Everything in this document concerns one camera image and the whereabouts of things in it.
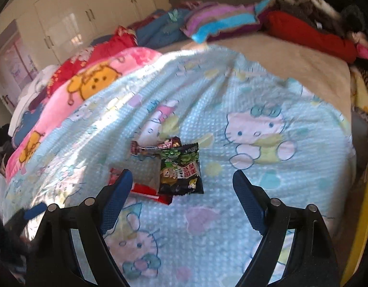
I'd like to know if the light blue cat-print blanket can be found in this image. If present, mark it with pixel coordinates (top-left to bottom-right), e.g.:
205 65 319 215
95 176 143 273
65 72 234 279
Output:
2 44 357 287

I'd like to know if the pink garment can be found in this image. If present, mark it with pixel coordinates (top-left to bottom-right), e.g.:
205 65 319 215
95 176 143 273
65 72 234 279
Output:
355 42 368 64

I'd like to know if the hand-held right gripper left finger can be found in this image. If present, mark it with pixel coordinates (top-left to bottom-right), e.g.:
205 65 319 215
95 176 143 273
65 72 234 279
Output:
26 168 134 287

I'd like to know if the yellow plastic bin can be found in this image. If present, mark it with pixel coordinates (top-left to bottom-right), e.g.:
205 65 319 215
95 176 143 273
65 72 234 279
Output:
340 182 368 279

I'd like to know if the red floral blanket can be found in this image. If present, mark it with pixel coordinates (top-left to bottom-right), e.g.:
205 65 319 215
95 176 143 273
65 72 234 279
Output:
44 26 139 97

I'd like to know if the pink candy wrapper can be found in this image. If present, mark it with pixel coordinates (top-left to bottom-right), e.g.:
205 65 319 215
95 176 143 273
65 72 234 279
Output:
131 137 182 160

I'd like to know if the cream wardrobe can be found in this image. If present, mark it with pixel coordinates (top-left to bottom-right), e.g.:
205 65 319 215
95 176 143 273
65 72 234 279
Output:
16 0 157 64

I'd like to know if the pile of dark clothes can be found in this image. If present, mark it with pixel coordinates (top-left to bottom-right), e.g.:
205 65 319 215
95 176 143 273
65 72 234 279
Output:
276 0 368 38

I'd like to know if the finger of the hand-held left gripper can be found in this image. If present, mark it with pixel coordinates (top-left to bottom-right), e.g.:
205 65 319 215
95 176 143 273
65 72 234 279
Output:
5 202 48 240

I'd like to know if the pink printed door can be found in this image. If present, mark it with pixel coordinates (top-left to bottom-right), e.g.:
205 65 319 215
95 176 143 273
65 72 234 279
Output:
0 36 42 97

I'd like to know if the black and green snack packet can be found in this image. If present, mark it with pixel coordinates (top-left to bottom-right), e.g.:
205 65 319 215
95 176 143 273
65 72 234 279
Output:
158 143 204 196

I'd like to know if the striped purple blue cloth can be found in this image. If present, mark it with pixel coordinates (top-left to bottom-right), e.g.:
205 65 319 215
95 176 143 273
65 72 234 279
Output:
180 0 275 44

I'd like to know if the pink bear-print blanket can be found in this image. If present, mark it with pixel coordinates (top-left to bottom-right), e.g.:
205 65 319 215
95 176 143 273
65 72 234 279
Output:
5 47 162 180

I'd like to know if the red snack packet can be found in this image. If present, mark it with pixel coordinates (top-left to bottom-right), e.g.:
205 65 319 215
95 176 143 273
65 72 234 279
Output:
109 167 174 205

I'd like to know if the yellow striped garment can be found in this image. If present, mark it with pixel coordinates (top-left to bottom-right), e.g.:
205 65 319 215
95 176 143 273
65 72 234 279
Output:
350 65 368 121

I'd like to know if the beige bed sheet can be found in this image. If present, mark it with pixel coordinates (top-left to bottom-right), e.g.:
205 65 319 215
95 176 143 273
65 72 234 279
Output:
157 31 352 115

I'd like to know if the blue quilt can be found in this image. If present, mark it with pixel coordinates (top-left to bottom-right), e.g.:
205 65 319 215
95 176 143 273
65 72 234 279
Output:
133 7 192 49

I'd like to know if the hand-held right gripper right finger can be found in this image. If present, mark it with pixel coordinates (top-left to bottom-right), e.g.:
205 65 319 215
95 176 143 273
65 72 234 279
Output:
232 170 342 287

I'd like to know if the red garment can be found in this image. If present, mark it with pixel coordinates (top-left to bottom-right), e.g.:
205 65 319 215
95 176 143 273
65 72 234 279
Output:
265 11 360 64

